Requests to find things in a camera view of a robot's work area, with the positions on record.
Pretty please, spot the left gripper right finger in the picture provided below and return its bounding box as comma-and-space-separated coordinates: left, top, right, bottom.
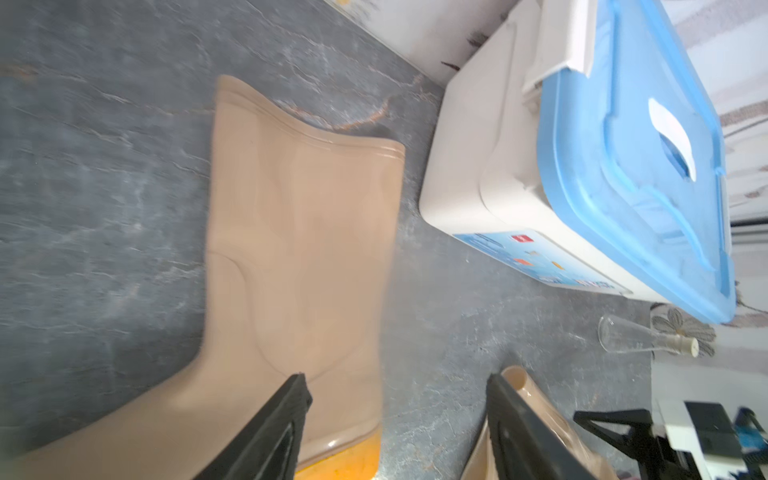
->
485, 373, 601, 480

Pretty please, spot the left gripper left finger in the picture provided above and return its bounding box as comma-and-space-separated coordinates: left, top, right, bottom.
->
197, 373, 313, 480

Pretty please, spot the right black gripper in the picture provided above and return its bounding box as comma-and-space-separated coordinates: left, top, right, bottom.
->
574, 400, 767, 479

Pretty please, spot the tan rubber boot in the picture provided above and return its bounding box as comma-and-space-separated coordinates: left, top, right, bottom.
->
460, 365, 619, 480
11, 75, 405, 479

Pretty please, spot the left clear glass flask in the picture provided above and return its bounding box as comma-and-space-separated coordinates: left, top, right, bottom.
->
597, 315, 700, 358

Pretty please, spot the blue lid storage box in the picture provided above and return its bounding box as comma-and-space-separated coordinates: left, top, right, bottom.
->
419, 1, 736, 324

